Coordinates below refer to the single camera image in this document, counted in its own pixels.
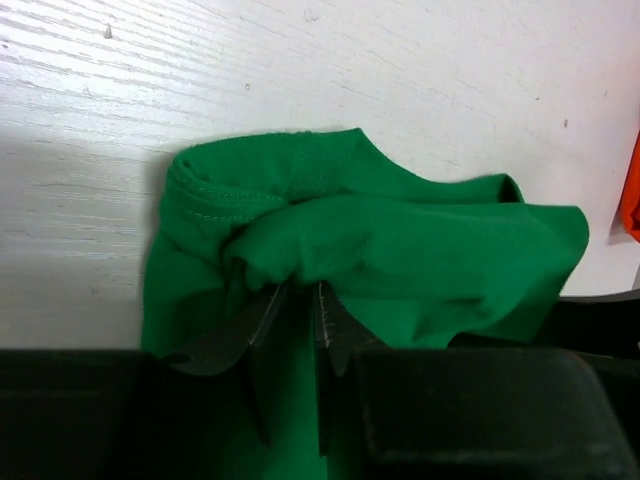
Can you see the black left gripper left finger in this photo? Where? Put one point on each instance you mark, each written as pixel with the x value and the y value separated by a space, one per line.
pixel 126 414

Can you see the orange folded t shirt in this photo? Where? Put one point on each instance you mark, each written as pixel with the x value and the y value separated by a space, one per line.
pixel 630 198

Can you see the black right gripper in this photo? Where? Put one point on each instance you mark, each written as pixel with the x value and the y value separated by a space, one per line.
pixel 568 402

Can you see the green t shirt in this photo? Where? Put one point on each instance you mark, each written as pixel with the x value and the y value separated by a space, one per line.
pixel 417 262

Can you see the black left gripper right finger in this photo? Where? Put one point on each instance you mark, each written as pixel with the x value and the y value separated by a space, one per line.
pixel 389 413

